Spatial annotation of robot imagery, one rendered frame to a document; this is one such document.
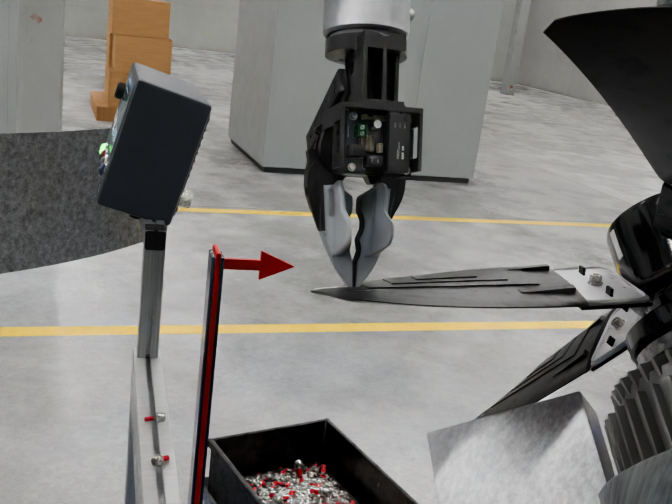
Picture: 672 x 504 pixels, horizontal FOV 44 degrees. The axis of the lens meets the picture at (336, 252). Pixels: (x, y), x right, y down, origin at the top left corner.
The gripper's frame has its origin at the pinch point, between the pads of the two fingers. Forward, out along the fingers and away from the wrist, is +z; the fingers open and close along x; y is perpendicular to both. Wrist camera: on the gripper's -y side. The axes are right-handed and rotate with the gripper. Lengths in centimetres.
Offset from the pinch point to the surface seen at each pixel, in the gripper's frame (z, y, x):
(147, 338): 12, -53, -14
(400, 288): 1.2, 3.8, 3.3
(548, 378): 11.1, -8.9, 25.5
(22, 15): -123, -401, -64
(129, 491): 36, -59, -16
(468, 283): 0.6, 3.7, 9.7
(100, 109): -138, -795, -23
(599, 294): 1.2, 6.8, 20.9
